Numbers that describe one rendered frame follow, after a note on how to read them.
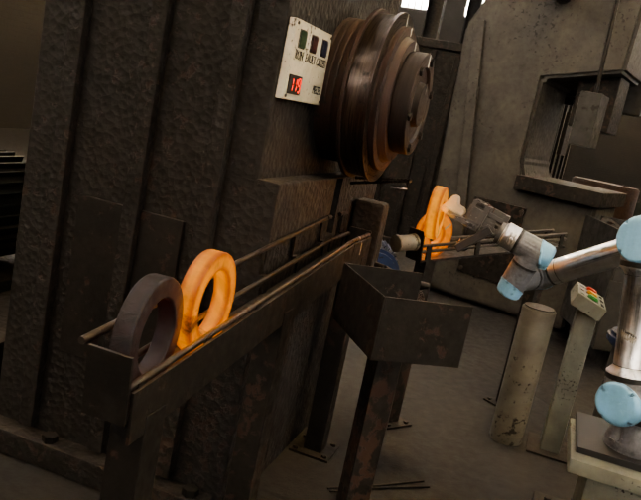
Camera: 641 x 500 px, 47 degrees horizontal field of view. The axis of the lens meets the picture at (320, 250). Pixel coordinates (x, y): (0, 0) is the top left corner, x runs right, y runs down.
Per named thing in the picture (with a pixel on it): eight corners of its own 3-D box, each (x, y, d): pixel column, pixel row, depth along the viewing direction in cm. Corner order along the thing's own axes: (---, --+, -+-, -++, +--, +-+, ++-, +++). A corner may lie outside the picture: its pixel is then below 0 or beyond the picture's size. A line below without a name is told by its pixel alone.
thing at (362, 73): (326, 180, 189) (364, -8, 180) (371, 175, 233) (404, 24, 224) (350, 185, 187) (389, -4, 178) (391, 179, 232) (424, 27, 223)
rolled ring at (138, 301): (189, 262, 118) (170, 258, 118) (133, 303, 101) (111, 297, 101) (178, 363, 124) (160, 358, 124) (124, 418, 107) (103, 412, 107)
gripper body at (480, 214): (474, 196, 214) (512, 216, 212) (460, 222, 217) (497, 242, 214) (472, 197, 207) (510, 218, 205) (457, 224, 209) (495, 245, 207)
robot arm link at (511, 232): (510, 250, 213) (508, 253, 205) (496, 242, 214) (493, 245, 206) (523, 227, 211) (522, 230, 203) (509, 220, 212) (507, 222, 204)
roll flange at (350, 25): (291, 171, 192) (326, -14, 183) (342, 168, 236) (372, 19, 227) (326, 180, 189) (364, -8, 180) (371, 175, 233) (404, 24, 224)
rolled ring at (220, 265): (209, 365, 135) (193, 360, 136) (244, 275, 141) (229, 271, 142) (178, 337, 118) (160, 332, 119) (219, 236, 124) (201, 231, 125)
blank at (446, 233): (420, 262, 257) (426, 265, 254) (409, 226, 249) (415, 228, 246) (449, 238, 262) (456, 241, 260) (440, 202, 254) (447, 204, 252)
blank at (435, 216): (430, 188, 206) (442, 191, 205) (440, 182, 220) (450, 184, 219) (420, 241, 210) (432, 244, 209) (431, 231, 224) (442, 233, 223)
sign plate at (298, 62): (274, 97, 166) (289, 16, 163) (312, 104, 191) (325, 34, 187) (284, 98, 165) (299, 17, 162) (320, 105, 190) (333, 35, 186)
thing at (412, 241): (388, 249, 248) (390, 232, 246) (408, 248, 253) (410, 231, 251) (400, 254, 243) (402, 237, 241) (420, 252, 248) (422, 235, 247)
